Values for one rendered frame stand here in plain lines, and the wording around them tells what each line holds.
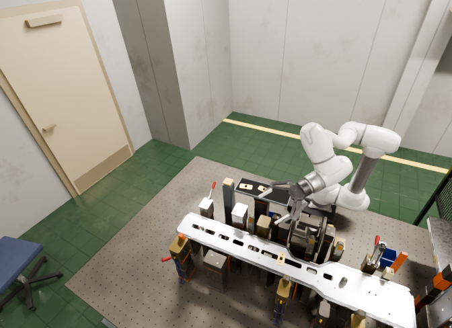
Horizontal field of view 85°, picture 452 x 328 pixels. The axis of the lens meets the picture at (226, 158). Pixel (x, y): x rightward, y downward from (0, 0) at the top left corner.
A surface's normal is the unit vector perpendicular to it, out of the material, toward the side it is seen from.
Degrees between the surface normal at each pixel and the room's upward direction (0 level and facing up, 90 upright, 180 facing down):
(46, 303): 0
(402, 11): 90
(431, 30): 90
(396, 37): 90
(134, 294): 0
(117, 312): 0
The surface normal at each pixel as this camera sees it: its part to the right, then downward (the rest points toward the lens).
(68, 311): -0.05, -0.78
